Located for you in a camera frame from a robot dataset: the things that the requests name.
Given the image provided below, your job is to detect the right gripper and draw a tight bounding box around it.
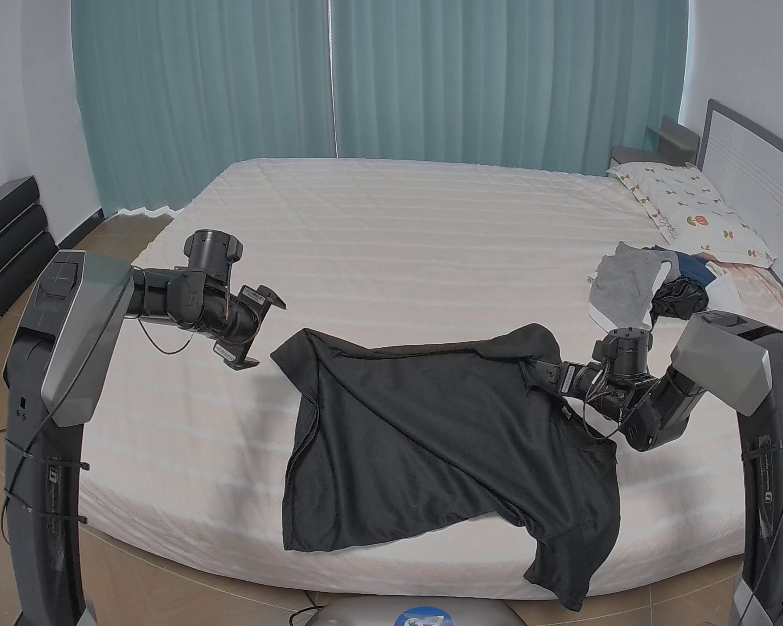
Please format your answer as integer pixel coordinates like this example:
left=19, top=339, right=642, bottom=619
left=530, top=359, right=596, bottom=404

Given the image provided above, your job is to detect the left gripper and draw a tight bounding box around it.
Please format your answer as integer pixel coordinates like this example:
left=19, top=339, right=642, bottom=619
left=202, top=287, right=287, bottom=370

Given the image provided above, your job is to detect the black T-shirt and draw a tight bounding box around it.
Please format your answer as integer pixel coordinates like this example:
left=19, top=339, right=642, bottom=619
left=271, top=323, right=622, bottom=613

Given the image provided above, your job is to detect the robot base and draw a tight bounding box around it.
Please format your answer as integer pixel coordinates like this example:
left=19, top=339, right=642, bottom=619
left=303, top=596, right=523, bottom=626

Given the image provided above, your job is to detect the pile of clothes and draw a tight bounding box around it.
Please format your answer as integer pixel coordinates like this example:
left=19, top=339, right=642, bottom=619
left=587, top=240, right=746, bottom=335

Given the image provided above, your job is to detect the bed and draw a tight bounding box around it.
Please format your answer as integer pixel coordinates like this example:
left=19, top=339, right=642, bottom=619
left=78, top=98, right=783, bottom=603

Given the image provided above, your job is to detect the white printed pillow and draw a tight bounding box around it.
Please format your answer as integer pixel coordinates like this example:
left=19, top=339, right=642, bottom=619
left=607, top=162, right=777, bottom=270

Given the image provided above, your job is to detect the grey bedside table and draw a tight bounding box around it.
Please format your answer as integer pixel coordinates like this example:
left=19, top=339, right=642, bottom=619
left=610, top=116, right=700, bottom=168

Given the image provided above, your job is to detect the blue-green curtain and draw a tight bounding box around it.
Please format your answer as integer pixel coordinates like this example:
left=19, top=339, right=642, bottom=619
left=72, top=0, right=338, bottom=218
left=329, top=0, right=690, bottom=176

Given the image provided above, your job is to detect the black chest of drawers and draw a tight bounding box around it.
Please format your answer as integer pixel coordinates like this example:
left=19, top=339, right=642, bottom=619
left=0, top=176, right=60, bottom=350

